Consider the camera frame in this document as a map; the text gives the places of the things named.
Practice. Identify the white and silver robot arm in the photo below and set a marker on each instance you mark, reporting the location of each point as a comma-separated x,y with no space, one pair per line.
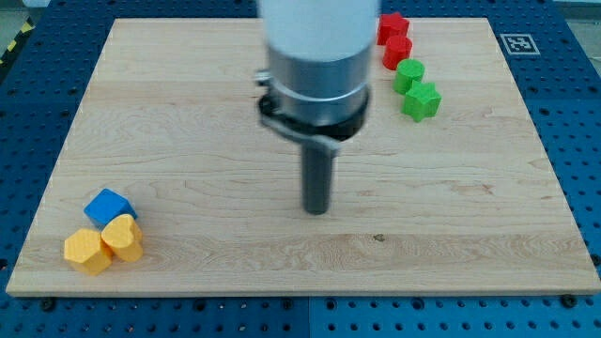
316,78

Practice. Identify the blue cube block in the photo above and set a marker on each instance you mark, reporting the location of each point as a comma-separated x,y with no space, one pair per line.
106,206

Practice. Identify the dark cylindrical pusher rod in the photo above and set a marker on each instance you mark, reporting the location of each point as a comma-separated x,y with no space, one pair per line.
316,173

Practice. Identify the green star block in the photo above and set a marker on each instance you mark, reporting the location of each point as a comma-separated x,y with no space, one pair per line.
421,101

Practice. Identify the green cylinder block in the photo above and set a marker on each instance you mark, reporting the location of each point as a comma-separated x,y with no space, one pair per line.
408,71

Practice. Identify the red cylinder block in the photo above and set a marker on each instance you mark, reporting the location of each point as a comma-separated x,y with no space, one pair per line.
397,49

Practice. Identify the red star block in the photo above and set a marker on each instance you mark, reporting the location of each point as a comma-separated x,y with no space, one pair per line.
391,24

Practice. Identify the yellow heart block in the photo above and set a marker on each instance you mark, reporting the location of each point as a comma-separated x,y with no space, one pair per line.
124,237

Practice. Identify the yellow hexagon block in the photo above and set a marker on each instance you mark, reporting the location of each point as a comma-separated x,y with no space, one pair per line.
86,252

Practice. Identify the white fiducial marker tag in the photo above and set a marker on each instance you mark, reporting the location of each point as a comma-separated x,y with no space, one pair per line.
519,44

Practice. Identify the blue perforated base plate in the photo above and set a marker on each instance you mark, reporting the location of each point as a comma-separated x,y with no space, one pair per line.
43,87

